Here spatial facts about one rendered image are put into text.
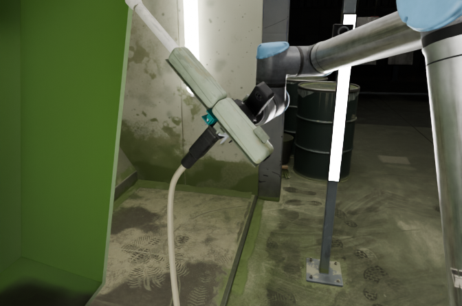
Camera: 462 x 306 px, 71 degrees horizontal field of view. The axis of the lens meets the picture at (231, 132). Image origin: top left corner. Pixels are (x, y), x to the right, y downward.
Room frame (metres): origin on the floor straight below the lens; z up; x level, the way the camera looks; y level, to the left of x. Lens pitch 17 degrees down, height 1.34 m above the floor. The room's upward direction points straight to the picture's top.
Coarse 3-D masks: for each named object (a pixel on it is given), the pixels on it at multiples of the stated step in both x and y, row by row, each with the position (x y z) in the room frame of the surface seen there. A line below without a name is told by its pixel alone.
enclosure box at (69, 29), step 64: (0, 0) 0.95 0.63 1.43; (64, 0) 0.99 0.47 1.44; (0, 64) 0.95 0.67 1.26; (64, 64) 1.00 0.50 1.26; (0, 128) 0.95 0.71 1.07; (64, 128) 1.00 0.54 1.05; (0, 192) 0.96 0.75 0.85; (64, 192) 1.01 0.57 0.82; (0, 256) 0.96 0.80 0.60; (64, 256) 1.02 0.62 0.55
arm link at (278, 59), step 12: (264, 48) 0.92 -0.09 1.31; (276, 48) 0.91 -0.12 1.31; (288, 48) 0.95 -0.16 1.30; (264, 60) 0.92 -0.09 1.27; (276, 60) 0.91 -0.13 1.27; (288, 60) 0.93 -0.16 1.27; (264, 72) 0.92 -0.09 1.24; (276, 72) 0.91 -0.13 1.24; (288, 72) 0.93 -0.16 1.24; (276, 84) 0.92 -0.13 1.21
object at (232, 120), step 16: (128, 0) 0.80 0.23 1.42; (144, 16) 0.78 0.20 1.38; (160, 32) 0.76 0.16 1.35; (176, 48) 0.72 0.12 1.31; (176, 64) 0.72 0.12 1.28; (192, 64) 0.71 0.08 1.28; (192, 80) 0.70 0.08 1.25; (208, 80) 0.69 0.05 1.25; (208, 96) 0.67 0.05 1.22; (224, 96) 0.69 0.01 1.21; (224, 112) 0.65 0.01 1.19; (240, 112) 0.67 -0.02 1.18; (208, 128) 0.69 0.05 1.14; (224, 128) 0.66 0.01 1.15; (240, 128) 0.64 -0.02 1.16; (256, 128) 0.64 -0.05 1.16; (192, 144) 0.72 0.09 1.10; (208, 144) 0.69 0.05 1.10; (240, 144) 0.64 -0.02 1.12; (256, 144) 0.62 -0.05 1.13; (192, 160) 0.72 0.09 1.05; (256, 160) 0.62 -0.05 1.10
